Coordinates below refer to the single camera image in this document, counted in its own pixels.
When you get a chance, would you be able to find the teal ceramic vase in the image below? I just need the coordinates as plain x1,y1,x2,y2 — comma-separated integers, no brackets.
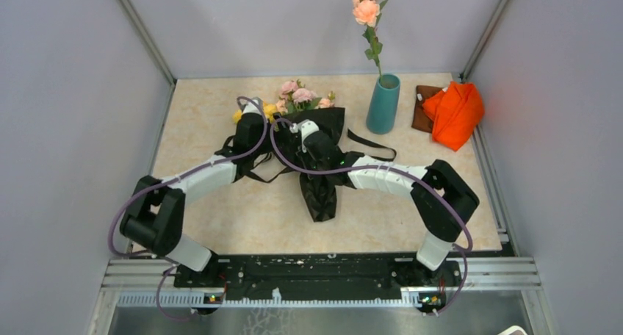
366,74,401,134

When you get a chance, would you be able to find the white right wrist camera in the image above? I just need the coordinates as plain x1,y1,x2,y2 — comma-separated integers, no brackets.
289,120,320,153

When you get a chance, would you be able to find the orange cloth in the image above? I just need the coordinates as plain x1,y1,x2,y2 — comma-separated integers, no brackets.
422,82,485,151

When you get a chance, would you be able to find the grey cable duct rail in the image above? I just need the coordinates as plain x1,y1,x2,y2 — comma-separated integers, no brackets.
117,291,442,309

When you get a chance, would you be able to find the black ribbon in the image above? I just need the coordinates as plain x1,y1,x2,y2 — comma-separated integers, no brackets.
216,129,397,184

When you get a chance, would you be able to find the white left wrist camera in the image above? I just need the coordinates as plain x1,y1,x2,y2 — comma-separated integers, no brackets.
240,98,264,115

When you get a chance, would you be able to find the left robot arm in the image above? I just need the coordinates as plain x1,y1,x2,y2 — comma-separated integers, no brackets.
119,112,270,287

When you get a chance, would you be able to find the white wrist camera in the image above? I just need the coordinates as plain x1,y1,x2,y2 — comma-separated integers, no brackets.
240,98,264,115
289,120,320,153

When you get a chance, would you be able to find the yellow flower bunch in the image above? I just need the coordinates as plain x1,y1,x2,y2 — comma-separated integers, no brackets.
232,102,280,123

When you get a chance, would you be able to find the brown cloth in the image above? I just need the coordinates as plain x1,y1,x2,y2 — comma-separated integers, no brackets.
411,85,442,133

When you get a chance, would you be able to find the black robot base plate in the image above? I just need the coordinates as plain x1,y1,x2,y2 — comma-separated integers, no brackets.
173,252,461,301

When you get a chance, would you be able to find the right aluminium frame post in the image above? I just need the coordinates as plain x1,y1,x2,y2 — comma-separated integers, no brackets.
457,0,513,83

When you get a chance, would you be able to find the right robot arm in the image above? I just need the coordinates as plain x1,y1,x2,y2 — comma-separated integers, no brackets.
300,130,480,285

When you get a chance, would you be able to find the pink flower bunch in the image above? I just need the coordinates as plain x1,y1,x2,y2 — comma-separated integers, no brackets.
276,79,336,114

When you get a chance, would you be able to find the black wrapping paper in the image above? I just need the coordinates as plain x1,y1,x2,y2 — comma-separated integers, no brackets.
260,107,362,222

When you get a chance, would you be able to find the aluminium frame post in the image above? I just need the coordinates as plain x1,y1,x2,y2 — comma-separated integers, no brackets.
457,0,513,83
117,0,177,86

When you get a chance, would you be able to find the left aluminium frame post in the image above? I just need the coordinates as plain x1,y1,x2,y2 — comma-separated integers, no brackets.
117,0,177,86

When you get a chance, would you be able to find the peach rose stem in vase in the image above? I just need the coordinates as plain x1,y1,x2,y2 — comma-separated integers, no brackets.
352,0,388,77

